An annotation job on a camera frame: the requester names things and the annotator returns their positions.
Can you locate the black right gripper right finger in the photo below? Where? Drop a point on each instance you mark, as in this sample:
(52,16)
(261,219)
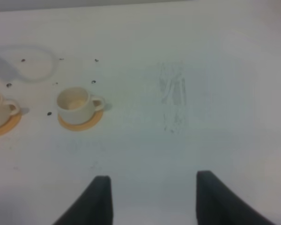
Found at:
(216,204)

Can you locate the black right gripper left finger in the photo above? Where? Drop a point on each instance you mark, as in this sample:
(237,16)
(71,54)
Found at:
(93,207)

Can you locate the orange coaster right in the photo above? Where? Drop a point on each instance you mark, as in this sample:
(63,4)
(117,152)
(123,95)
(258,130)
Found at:
(84,126)

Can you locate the orange coaster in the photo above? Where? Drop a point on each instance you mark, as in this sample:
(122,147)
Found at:
(10,124)
(84,126)

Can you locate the white teacup right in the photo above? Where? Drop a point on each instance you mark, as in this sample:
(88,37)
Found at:
(76,105)

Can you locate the white teacup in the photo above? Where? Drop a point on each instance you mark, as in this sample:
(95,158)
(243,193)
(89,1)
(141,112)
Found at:
(8,108)
(76,105)

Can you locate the orange coaster left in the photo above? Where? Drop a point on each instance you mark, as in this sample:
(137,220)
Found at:
(10,124)

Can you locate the white teacup left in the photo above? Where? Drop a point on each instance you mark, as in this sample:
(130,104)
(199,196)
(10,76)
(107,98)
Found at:
(8,108)

